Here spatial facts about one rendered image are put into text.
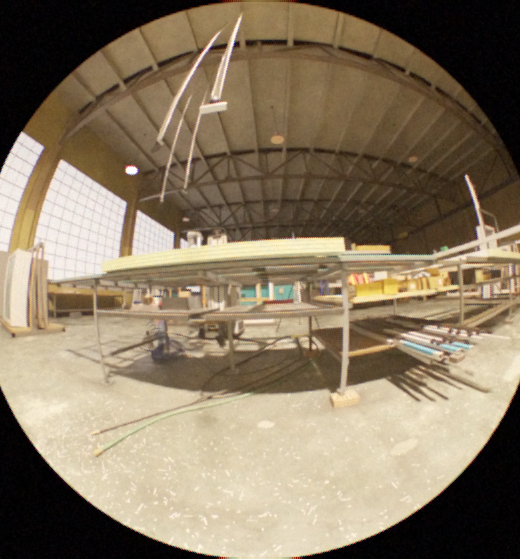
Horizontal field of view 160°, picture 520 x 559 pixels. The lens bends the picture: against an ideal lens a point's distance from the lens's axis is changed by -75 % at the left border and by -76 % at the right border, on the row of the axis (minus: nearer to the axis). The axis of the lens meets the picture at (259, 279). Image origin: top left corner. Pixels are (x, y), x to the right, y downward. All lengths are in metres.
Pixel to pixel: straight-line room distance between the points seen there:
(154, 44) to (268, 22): 3.61
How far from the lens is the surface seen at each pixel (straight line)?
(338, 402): 1.17
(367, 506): 0.78
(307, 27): 7.98
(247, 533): 0.71
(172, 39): 8.13
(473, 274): 2.05
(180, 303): 1.42
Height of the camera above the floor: 0.68
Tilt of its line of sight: 5 degrees up
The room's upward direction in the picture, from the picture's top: 3 degrees counter-clockwise
